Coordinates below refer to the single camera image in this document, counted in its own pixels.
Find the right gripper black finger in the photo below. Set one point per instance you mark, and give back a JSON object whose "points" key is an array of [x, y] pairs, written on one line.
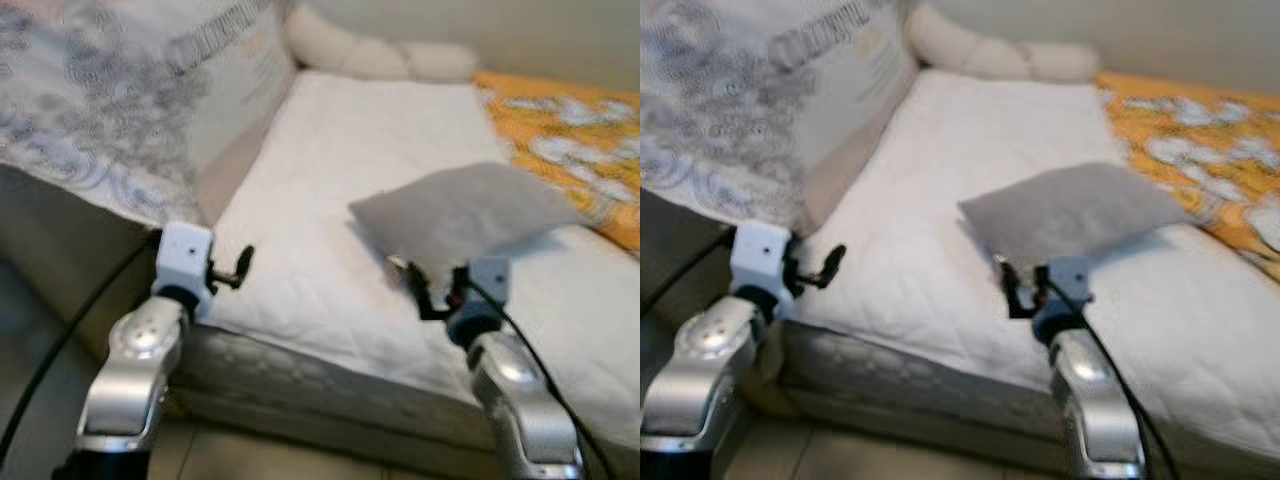
{"points": [[422, 295], [1012, 290]]}

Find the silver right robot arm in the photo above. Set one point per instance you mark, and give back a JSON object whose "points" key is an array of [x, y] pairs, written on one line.
{"points": [[1090, 400], [520, 400]]}

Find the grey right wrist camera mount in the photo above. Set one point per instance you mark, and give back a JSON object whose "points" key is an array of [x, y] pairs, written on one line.
{"points": [[1070, 272], [490, 275]]}

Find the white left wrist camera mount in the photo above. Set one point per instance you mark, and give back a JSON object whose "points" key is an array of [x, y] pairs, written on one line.
{"points": [[185, 250], [760, 250]]}

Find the white quilted mattress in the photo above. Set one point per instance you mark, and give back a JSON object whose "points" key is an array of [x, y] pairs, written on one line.
{"points": [[980, 130], [350, 130]]}

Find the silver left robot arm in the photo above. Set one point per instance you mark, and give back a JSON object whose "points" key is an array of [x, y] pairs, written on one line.
{"points": [[700, 370], [135, 370]]}

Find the cream bolster pillow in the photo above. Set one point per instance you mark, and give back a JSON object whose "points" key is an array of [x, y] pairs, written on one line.
{"points": [[380, 55], [1000, 55]]}

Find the small grey pillow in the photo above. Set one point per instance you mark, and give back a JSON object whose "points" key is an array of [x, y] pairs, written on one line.
{"points": [[460, 215], [1070, 215]]}

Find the white grey swirl print pillow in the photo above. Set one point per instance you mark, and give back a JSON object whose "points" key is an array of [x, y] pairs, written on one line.
{"points": [[100, 100], [740, 100]]}

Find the beige bed base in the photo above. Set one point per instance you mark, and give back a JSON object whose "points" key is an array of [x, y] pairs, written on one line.
{"points": [[350, 435], [900, 440]]}

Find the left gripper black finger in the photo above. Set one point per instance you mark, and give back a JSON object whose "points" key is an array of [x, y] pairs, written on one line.
{"points": [[243, 265], [832, 264]]}

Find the plain beige pillow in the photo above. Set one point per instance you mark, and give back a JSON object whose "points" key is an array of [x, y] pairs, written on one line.
{"points": [[850, 180]]}

